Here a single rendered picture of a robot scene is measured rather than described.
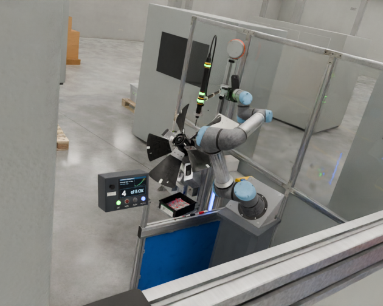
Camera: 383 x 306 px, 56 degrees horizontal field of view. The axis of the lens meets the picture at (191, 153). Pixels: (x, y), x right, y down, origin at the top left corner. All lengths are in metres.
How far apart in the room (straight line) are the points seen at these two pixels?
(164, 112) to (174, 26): 1.20
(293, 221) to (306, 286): 2.65
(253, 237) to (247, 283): 1.97
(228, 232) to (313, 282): 1.99
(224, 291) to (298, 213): 2.69
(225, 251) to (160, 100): 3.33
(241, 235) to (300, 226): 0.79
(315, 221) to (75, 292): 1.89
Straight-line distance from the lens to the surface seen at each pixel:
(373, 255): 0.43
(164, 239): 2.45
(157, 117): 5.41
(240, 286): 0.27
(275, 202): 2.31
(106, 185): 1.95
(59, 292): 3.08
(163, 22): 5.29
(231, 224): 2.29
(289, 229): 3.03
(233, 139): 1.87
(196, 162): 2.52
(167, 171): 2.66
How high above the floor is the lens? 2.17
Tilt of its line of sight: 22 degrees down
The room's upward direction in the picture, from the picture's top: 12 degrees clockwise
